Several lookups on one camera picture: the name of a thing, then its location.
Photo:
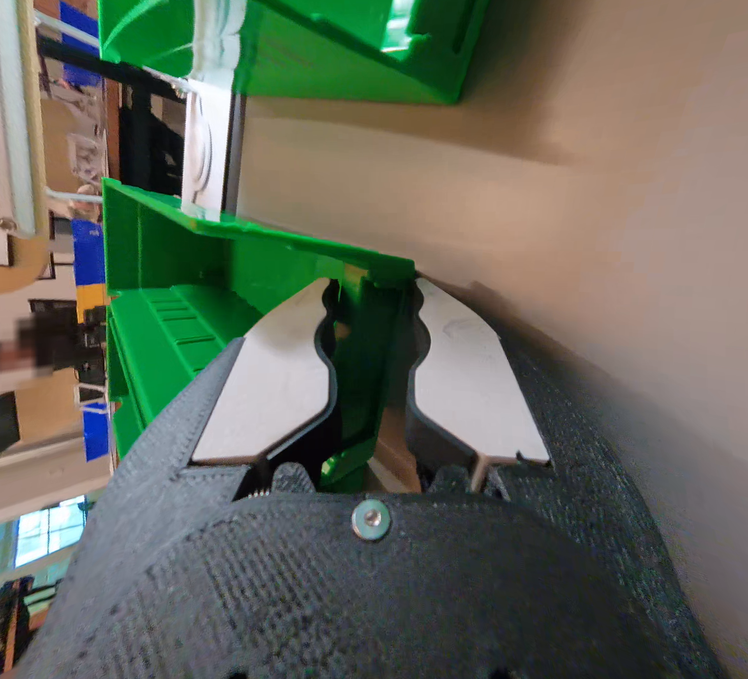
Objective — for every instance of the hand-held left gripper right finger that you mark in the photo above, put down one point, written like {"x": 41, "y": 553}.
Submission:
{"x": 473, "y": 392}

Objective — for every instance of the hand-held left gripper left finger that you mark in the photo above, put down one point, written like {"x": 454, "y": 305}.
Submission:
{"x": 269, "y": 392}

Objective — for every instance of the window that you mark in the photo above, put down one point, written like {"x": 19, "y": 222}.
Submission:
{"x": 52, "y": 533}

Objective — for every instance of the instruction sign on stand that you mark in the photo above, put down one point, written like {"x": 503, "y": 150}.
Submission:
{"x": 29, "y": 264}

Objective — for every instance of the white desk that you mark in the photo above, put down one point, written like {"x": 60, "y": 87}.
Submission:
{"x": 526, "y": 193}

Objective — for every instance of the grey tape strip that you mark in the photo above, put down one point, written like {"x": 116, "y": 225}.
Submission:
{"x": 235, "y": 164}

